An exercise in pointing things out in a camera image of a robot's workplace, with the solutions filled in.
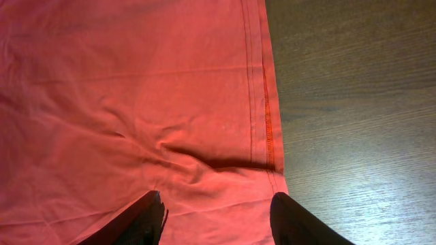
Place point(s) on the orange-red t-shirt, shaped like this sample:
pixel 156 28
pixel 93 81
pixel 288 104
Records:
pixel 104 102

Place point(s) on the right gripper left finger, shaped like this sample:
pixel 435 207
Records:
pixel 140 224

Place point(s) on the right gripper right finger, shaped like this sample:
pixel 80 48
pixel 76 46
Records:
pixel 292 224

